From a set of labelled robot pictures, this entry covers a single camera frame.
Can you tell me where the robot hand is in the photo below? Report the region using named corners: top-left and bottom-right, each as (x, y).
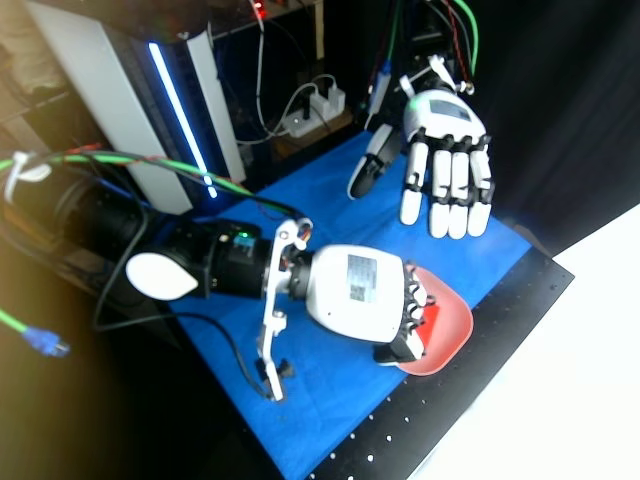
top-left (303, 243), bottom-right (437, 366)
top-left (346, 89), bottom-right (497, 241)

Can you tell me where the red block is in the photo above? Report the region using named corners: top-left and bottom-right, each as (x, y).
top-left (421, 303), bottom-right (442, 344)

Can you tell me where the pink bowl with red block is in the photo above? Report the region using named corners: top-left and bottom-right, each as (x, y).
top-left (397, 264), bottom-right (475, 377)

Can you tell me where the wooden shelf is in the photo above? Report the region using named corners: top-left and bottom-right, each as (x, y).
top-left (272, 110), bottom-right (359, 157)

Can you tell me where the white power strip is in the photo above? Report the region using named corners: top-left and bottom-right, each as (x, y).
top-left (281, 87), bottom-right (348, 140)

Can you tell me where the blue cloth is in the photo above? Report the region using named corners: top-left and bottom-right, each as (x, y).
top-left (167, 130), bottom-right (535, 480)

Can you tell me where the black perforated board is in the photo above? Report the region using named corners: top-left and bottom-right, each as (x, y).
top-left (304, 247), bottom-right (576, 480)

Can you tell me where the white computer tower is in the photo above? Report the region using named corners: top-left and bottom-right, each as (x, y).
top-left (24, 0), bottom-right (249, 216)

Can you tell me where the green cable with blue plug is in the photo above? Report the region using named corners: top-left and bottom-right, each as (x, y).
top-left (367, 0), bottom-right (404, 121)
top-left (0, 307), bottom-right (72, 359)

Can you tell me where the white power cable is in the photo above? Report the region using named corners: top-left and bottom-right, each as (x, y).
top-left (253, 9), bottom-right (301, 146)

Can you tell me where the white cable tie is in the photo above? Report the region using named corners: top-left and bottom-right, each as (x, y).
top-left (3, 151), bottom-right (52, 202)

